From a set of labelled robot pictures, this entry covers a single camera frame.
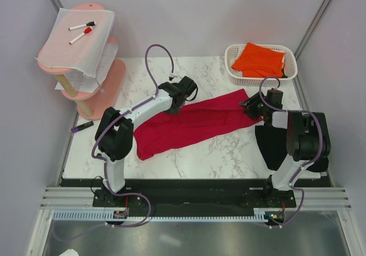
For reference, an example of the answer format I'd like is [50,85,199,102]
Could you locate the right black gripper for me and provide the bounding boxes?
[238,91,269,121]

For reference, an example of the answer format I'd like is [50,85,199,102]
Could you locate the red t shirt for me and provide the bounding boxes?
[134,89,262,161]

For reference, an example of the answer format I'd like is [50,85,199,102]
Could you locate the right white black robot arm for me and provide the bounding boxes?
[239,89,331,207]

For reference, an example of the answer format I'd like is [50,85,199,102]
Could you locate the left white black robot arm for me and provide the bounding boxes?
[92,77,198,206]

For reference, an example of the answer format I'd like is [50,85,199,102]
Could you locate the orange t shirt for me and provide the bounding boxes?
[231,43,285,78]

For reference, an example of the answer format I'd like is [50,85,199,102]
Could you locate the black folded t shirt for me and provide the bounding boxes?
[254,126,331,173]

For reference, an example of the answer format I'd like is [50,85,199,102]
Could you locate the pink tiered shelf stand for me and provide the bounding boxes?
[36,3,126,121]

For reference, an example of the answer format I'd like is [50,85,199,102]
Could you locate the purple capped marker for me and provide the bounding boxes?
[71,121,94,134]

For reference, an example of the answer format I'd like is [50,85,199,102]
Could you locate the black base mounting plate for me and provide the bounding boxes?
[93,179,296,216]

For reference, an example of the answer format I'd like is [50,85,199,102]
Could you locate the white paper sheets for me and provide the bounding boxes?
[66,43,118,93]

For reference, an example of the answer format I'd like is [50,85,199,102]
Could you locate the white mesh cloth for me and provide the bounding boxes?
[37,9,115,78]

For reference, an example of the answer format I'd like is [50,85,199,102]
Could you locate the red capped whiteboard marker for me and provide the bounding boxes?
[69,26,93,45]

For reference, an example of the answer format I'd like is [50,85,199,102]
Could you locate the black capped whiteboard marker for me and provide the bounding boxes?
[68,21,97,31]

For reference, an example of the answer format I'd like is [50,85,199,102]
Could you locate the crumpled white paper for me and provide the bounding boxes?
[59,249,79,256]

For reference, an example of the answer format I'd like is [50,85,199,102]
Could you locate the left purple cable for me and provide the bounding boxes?
[51,44,176,242]

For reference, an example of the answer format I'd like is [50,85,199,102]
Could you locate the purple cable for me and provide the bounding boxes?
[258,76,324,230]
[51,44,176,242]

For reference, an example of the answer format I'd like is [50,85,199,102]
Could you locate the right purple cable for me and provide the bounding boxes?
[258,76,324,230]

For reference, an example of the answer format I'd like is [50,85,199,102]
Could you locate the white slotted cable duct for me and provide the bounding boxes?
[52,210,268,223]

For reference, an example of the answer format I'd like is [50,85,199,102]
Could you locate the aluminium frame rail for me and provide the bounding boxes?
[41,187,351,211]

